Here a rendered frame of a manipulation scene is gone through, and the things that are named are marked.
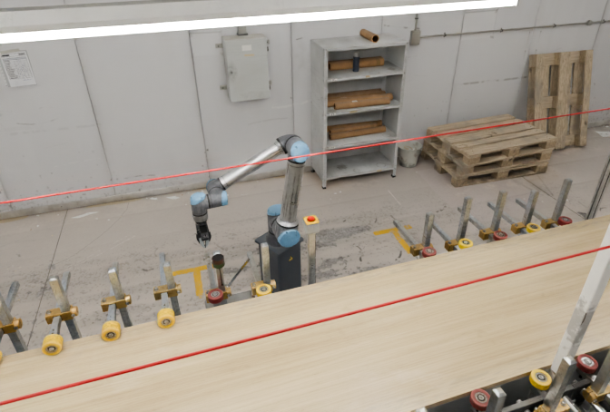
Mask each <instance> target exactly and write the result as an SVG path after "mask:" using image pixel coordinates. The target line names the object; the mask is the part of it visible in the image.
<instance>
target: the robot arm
mask: <svg viewBox="0 0 610 412"><path fill-rule="evenodd" d="M281 154H284V155H285V154H288V158H290V157H295V156H301V155H307V154H310V149H309V147H308V145H307V144H306V143H305V142H304V141H303V140H302V139H301V138H300V137H299V136H298V135H296V134H286V135H282V136H281V137H279V138H277V139H276V140H275V143H274V144H272V145H270V146H269V147H267V148H266V149H264V150H262V151H261V152H259V153H257V154H255V155H254V156H252V157H251V158H250V159H248V160H247V161H245V162H243V163H242V164H240V165H243V164H249V163H255V162H266V161H271V160H273V159H275V158H277V157H278V156H280V155H281ZM308 158H309V156H307V157H300V158H295V159H288V160H287V169H286V175H285V182H284V189H283V196H282V203H281V204H275V205H271V206H270V207H269V208H268V209H267V216H268V233H267V235H266V241H267V243H268V244H269V245H271V246H272V247H292V246H293V245H295V244H297V243H298V242H299V240H300V233H299V232H298V227H299V220H298V219H297V213H298V208H299V201H300V190H301V185H302V178H303V173H304V166H305V162H306V161H307V159H308ZM266 163H267V162H266ZM266 163H260V164H254V165H248V166H242V167H237V168H234V169H232V170H230V171H229V172H227V173H225V174H223V175H222V176H221V177H219V178H217V179H210V180H209V181H208V182H207V184H206V189H207V192H208V194H205V193H203V192H196V193H194V194H193V195H192V196H191V198H190V200H191V206H192V217H193V220H194V221H195V222H196V224H195V225H196V230H197V231H196V232H197V234H196V239H197V241H198V242H199V243H200V244H201V245H202V246H203V247H204V248H207V246H208V245H209V242H210V240H211V237H212V236H211V232H210V231H209V229H208V224H207V220H208V212H207V209H211V208H216V207H221V206H225V205H227V204H228V197H227V192H226V191H225V190H227V189H228V188H229V187H231V186H232V185H233V184H235V183H236V182H238V181H240V180H242V179H243V178H245V177H246V176H248V175H249V174H251V173H253V172H255V171H256V170H258V169H259V168H260V167H262V166H263V165H265V164H266ZM204 241H205V245H204Z"/></svg>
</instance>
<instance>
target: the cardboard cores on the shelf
mask: <svg viewBox="0 0 610 412"><path fill-rule="evenodd" d="M382 65H384V58H383V57H382V56H374V57H364V58H360V59H359V68H363V67H372V66H382ZM328 68H329V70H330V71H333V70H343V69H353V59H345V60H336V61H328ZM392 100H393V94H392V93H386V92H385V91H382V90H381V88H379V89H369V90H360V91H351V92H342V93H328V107H334V110H341V109H349V108H358V107H366V106H375V105H383V104H390V101H392ZM385 131H386V126H385V125H382V121H381V120H377V121H369V122H361V123H346V124H338V125H331V126H327V132H329V138H330V140H337V139H343V138H349V137H355V136H361V135H367V134H373V133H379V132H385Z"/></svg>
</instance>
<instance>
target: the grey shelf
mask: <svg viewBox="0 0 610 412"><path fill-rule="evenodd" d="M378 36H379V40H378V41H377V42H376V43H373V42H371V41H370V40H368V39H366V38H364V37H362V36H361V35H355V36H343V37H332V38H321V39H310V69H311V154H313V153H319V152H330V151H336V150H342V149H348V148H354V147H360V146H366V145H371V144H378V143H384V142H394V141H399V132H400V123H401V114H402V105H403V97H404V88H405V79H406V71H407V61H408V45H409V41H406V40H404V39H402V38H399V37H397V36H395V35H393V34H390V33H388V34H378ZM385 47H386V50H385ZM354 52H359V58H364V57H374V56H382V57H383V58H384V57H385V61H384V65H382V66H372V67H363V68H359V71H358V72H353V71H352V69H343V70H333V71H330V70H329V68H328V61H336V60H345V59H353V55H354ZM326 66H327V67H326ZM382 81H383V84H382ZM379 88H381V90H382V91H385V92H386V93H392V94H393V100H392V101H390V104H383V105H375V106H366V107H358V108H349V109H341V110H334V107H328V93H342V92H351V91H360V90H369V89H379ZM379 116H380V118H379ZM377 120H381V121H382V125H385V126H386V131H385V132H379V133H373V134H367V135H361V136H355V137H349V138H343V139H337V140H330V138H329V132H327V126H331V125H338V124H346V123H361V122H369V121H377ZM380 148H381V149H380ZM397 158H398V142H394V143H389V144H382V145H377V146H370V147H365V148H358V149H353V150H347V151H341V152H330V153H324V154H318V155H312V156H311V172H316V173H317V174H318V175H319V177H320V179H321V180H322V189H326V181H327V180H332V179H337V178H341V177H348V176H356V175H361V174H367V173H373V172H384V171H389V170H393V174H391V177H392V178H394V177H396V166H397ZM324 182H325V183H324Z"/></svg>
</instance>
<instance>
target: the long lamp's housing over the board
mask: <svg viewBox="0 0 610 412"><path fill-rule="evenodd" d="M481 1H495V0H141V1H123V2H107V3H90V4H74V5H42V6H26V7H9V8H0V34H19V33H32V32H45V31H59V30H72V29H85V28H98V27H112V26H125V25H150V24H164V23H178V22H190V21H204V20H217V19H231V18H243V17H257V16H270V15H296V14H309V13H323V12H336V11H349V10H362V9H376V8H389V7H402V6H415V5H442V4H454V3H468V2H481ZM518 3H519V0H515V3H514V5H516V6H518Z"/></svg>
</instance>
